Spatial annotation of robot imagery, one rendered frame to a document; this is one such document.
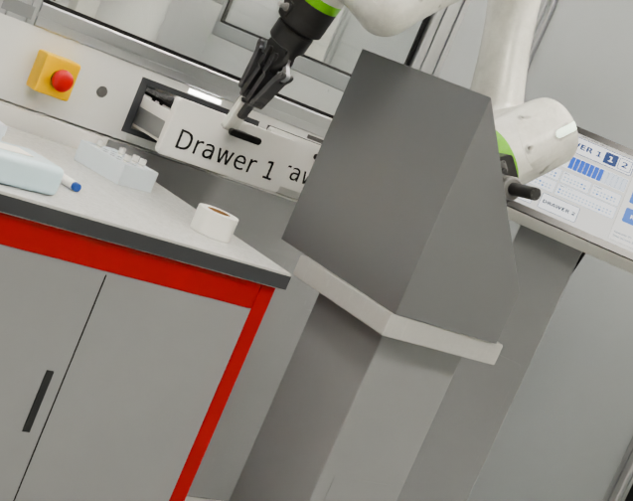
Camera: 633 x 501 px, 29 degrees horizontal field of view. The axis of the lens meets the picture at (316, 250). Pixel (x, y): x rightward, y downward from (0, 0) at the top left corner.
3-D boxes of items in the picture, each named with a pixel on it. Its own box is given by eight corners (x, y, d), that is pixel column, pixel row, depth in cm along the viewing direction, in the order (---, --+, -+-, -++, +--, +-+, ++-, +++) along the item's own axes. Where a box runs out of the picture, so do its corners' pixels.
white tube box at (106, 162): (150, 193, 220) (158, 173, 219) (116, 184, 213) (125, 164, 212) (106, 168, 227) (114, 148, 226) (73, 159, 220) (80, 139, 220)
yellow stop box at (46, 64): (70, 103, 228) (83, 67, 227) (35, 91, 223) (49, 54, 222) (59, 96, 232) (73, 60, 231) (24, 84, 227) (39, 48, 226)
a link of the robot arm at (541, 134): (468, 201, 230) (547, 161, 237) (515, 197, 216) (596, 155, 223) (442, 136, 228) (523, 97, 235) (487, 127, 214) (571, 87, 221)
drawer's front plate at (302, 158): (352, 211, 278) (372, 165, 277) (251, 176, 260) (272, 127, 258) (348, 208, 280) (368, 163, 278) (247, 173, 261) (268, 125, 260)
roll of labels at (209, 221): (196, 233, 199) (205, 210, 198) (185, 222, 205) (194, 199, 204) (235, 247, 202) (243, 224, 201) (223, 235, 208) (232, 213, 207)
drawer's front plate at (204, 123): (276, 193, 248) (298, 142, 246) (157, 153, 230) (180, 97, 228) (272, 191, 249) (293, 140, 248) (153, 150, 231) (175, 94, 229)
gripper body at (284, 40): (273, 7, 226) (245, 48, 229) (290, 32, 220) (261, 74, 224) (304, 22, 231) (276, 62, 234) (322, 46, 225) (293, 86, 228)
